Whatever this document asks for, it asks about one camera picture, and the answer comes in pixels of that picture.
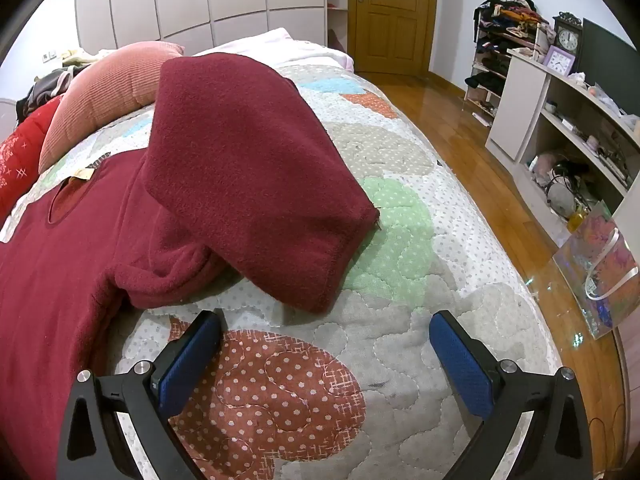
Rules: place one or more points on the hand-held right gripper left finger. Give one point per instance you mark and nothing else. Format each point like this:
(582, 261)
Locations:
(190, 360)

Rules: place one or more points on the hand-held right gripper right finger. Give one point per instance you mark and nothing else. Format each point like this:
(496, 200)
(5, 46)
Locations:
(462, 365)

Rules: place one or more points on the maroon fleece sweater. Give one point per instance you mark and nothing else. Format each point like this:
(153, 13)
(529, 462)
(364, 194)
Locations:
(225, 160)

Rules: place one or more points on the pile of mixed clothes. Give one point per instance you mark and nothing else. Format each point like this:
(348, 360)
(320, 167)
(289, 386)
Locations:
(45, 87)

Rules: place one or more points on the quilted patchwork bedspread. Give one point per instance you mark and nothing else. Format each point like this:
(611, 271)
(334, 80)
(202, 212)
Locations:
(400, 285)

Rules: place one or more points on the iridescent gift bag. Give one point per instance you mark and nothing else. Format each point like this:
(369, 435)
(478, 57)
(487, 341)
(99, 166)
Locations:
(600, 270)

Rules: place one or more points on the yellow bottle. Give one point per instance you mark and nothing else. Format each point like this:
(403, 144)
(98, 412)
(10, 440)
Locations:
(576, 220)

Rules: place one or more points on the white shelf unit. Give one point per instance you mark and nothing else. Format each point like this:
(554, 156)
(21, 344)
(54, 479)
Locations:
(520, 110)

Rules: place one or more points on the red patterned blanket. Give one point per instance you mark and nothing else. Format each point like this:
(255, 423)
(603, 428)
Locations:
(20, 160)

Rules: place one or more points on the pink ribbed pillow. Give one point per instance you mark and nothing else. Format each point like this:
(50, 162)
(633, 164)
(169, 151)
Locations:
(100, 100)

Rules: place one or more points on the purple square clock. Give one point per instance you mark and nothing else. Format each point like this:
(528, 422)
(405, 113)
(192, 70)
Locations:
(560, 62)

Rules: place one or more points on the white pink blanket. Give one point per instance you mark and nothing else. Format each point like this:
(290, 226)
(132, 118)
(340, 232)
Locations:
(300, 52)

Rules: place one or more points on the dark flat television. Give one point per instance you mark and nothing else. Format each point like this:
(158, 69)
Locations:
(610, 60)

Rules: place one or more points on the dark ornate clock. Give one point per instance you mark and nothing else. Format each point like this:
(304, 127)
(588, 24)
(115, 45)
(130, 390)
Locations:
(567, 40)

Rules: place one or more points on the cluttered shoe rack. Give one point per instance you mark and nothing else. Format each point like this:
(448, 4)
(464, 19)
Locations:
(500, 15)

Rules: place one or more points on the wooden door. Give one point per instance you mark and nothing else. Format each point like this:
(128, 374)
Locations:
(390, 20)

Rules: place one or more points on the padded beige headboard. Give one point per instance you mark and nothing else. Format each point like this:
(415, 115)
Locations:
(200, 0)

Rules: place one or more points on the white niche shelf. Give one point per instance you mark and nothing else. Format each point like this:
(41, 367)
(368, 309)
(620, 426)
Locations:
(337, 10)

